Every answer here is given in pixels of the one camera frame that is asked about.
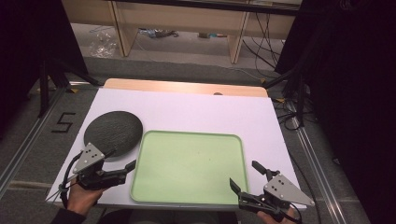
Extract light green tray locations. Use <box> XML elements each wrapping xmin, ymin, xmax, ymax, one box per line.
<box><xmin>129</xmin><ymin>130</ymin><xmax>250</xmax><ymax>206</ymax></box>

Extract dark blue floor clutter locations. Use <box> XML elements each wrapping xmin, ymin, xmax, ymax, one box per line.
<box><xmin>138</xmin><ymin>27</ymin><xmax>180</xmax><ymax>39</ymax></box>

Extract clear plastic bag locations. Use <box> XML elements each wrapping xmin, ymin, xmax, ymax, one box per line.
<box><xmin>88</xmin><ymin>29</ymin><xmax>118</xmax><ymax>59</ymax></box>

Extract black hanging cables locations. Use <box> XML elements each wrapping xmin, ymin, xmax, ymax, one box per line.
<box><xmin>242</xmin><ymin>12</ymin><xmax>288</xmax><ymax>78</ymax></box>

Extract black curtain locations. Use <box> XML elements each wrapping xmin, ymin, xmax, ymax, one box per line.
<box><xmin>275</xmin><ymin>0</ymin><xmax>396</xmax><ymax>224</ymax></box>
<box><xmin>0</xmin><ymin>0</ymin><xmax>89</xmax><ymax>133</ymax></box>

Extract black floor cables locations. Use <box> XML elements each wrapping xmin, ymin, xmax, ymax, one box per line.
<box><xmin>274</xmin><ymin>98</ymin><xmax>304</xmax><ymax>132</ymax></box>

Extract person's right hand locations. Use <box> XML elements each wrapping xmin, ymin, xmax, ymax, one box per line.
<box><xmin>257</xmin><ymin>206</ymin><xmax>300</xmax><ymax>224</ymax></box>

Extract wooden shelf unit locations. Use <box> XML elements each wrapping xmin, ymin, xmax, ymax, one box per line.
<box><xmin>62</xmin><ymin>0</ymin><xmax>303</xmax><ymax>64</ymax></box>

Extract black metal stand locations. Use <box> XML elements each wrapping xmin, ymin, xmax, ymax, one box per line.
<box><xmin>262</xmin><ymin>68</ymin><xmax>308</xmax><ymax>128</ymax></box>
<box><xmin>36</xmin><ymin>59</ymin><xmax>102</xmax><ymax>119</ymax></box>

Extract person's left hand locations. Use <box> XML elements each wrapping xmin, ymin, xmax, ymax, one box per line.
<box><xmin>65</xmin><ymin>182</ymin><xmax>106</xmax><ymax>217</ymax></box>

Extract aluminium floor rail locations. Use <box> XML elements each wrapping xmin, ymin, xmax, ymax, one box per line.
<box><xmin>286</xmin><ymin>99</ymin><xmax>348</xmax><ymax>224</ymax></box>
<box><xmin>0</xmin><ymin>88</ymin><xmax>68</xmax><ymax>198</ymax></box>

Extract white board table cover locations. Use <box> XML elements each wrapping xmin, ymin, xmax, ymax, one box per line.
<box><xmin>46</xmin><ymin>88</ymin><xmax>307</xmax><ymax>210</ymax></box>

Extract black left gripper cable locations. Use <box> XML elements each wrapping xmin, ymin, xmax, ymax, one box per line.
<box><xmin>60</xmin><ymin>151</ymin><xmax>85</xmax><ymax>209</ymax></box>

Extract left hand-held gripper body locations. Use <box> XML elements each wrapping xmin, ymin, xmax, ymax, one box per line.
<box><xmin>73</xmin><ymin>142</ymin><xmax>127</xmax><ymax>190</ymax></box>

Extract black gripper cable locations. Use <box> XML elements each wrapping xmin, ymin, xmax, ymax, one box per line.
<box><xmin>60</xmin><ymin>151</ymin><xmax>85</xmax><ymax>209</ymax></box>
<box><xmin>279</xmin><ymin>202</ymin><xmax>304</xmax><ymax>224</ymax></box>

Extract small flat floor item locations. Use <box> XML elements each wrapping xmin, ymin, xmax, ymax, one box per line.
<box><xmin>197</xmin><ymin>32</ymin><xmax>228</xmax><ymax>39</ymax></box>

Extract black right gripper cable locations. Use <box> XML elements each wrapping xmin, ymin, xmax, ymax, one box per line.
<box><xmin>279</xmin><ymin>202</ymin><xmax>304</xmax><ymax>224</ymax></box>

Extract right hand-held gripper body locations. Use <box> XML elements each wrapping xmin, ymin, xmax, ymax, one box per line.
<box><xmin>238</xmin><ymin>174</ymin><xmax>316</xmax><ymax>222</ymax></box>

